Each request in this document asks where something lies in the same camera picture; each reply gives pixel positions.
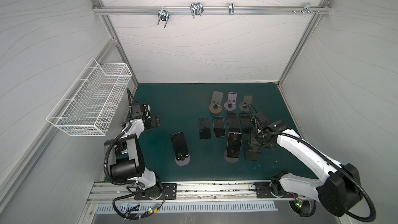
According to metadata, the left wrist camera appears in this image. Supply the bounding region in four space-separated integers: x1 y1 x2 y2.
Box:
129 103 151 119

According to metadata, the wooden round base phone stand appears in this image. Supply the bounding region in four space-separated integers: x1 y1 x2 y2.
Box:
209 91 223 114

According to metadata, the lilac phone stand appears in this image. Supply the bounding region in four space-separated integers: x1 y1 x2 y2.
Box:
224 92 237 112

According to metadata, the metal clamp hook two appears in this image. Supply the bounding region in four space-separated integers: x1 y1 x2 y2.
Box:
189 3 204 18

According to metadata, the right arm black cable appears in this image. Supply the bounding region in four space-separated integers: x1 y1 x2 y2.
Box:
248 102 377 223

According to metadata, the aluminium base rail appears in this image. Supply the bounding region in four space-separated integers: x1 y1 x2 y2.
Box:
86 178 343 204

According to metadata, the metal clamp hook one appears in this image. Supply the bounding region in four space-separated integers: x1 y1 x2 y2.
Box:
157 9 170 28

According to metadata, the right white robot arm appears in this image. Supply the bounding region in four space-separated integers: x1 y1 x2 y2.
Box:
245 121 369 217

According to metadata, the white wire basket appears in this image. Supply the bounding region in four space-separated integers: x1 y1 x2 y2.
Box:
46 58 132 136

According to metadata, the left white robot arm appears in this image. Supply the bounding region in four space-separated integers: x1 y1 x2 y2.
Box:
103 119 163 199

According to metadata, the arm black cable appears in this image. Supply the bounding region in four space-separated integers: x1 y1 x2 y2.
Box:
248 102 377 223
103 88 165 221

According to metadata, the white slotted cable duct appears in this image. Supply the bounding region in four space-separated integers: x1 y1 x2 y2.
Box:
95 200 278 214

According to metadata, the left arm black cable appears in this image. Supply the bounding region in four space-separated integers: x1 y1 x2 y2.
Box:
103 88 165 221

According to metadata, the dark phone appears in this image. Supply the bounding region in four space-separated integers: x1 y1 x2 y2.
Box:
199 118 211 140

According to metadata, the grey phone stand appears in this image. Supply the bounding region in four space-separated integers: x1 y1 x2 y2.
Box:
239 94 253 112

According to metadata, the aluminium top crossbar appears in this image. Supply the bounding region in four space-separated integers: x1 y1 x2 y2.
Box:
93 5 332 16

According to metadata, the metal clamp hook three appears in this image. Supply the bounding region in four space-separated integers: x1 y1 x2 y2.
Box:
229 3 235 16

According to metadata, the phone from grey stand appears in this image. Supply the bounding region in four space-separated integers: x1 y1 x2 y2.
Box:
239 113 254 133

